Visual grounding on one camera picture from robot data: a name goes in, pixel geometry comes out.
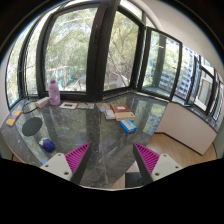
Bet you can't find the small white box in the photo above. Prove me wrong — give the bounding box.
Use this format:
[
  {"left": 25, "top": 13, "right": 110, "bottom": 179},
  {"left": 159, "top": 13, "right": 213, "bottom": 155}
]
[{"left": 105, "top": 109, "right": 115, "bottom": 120}]

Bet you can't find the round dark mouse pad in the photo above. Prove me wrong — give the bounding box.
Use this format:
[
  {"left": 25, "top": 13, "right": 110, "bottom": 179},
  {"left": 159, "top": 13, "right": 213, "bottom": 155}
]
[{"left": 22, "top": 117, "right": 42, "bottom": 136}]

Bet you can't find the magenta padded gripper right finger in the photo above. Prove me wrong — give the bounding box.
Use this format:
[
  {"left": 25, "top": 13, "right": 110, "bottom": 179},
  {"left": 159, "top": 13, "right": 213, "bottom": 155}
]
[{"left": 133, "top": 143, "right": 182, "bottom": 185}]

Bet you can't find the grey flat booklet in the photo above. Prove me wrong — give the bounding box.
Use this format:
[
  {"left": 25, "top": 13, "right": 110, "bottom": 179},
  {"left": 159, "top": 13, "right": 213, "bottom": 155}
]
[{"left": 77, "top": 103, "right": 94, "bottom": 109}]

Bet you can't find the blue and white computer mouse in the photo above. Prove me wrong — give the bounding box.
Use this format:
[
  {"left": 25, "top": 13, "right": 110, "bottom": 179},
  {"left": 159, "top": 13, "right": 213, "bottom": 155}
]
[{"left": 39, "top": 138, "right": 55, "bottom": 152}]

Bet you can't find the tan wooden box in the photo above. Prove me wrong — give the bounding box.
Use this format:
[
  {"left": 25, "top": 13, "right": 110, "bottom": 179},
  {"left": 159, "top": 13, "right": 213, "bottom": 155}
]
[{"left": 115, "top": 112, "right": 135, "bottom": 121}]

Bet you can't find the red-brown book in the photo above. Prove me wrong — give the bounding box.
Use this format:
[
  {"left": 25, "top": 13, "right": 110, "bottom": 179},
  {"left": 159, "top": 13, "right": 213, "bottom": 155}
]
[{"left": 111, "top": 104, "right": 130, "bottom": 113}]

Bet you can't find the white framed card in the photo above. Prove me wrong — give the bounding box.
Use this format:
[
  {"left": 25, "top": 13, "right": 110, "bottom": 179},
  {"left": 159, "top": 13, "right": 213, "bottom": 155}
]
[{"left": 60, "top": 101, "right": 78, "bottom": 110}]

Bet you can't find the beige rectangular box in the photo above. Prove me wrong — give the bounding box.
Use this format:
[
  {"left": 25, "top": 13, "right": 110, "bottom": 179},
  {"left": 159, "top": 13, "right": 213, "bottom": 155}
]
[{"left": 36, "top": 97, "right": 49, "bottom": 109}]

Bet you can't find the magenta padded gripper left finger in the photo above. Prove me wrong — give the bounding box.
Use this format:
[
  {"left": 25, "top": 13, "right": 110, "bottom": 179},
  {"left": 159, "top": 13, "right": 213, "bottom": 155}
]
[{"left": 41, "top": 142, "right": 91, "bottom": 184}]

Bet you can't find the black window frame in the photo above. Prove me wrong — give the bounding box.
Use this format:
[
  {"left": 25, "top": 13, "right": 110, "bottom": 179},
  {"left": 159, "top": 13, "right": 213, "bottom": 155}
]
[{"left": 18, "top": 0, "right": 224, "bottom": 122}]

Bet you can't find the black cable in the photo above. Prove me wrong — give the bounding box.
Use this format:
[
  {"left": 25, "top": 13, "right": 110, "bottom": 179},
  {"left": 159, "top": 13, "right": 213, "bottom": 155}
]
[{"left": 21, "top": 96, "right": 42, "bottom": 115}]

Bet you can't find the small orange blue packet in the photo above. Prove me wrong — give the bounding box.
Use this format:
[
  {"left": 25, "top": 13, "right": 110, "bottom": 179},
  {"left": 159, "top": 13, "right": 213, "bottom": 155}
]
[{"left": 100, "top": 103, "right": 111, "bottom": 112}]

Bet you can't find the pink plastic bottle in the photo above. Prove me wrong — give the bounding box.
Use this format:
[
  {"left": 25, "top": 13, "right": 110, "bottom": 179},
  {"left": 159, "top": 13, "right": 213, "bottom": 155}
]
[{"left": 48, "top": 76, "right": 60, "bottom": 106}]

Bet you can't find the yellow and purple small box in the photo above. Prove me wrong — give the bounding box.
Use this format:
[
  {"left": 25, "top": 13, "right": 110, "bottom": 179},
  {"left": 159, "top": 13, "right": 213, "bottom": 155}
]
[{"left": 6, "top": 111, "right": 21, "bottom": 127}]

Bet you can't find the blue and white box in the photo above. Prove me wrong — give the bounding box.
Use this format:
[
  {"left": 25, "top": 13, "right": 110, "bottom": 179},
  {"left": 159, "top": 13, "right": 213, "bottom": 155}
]
[{"left": 120, "top": 119, "right": 137, "bottom": 133}]

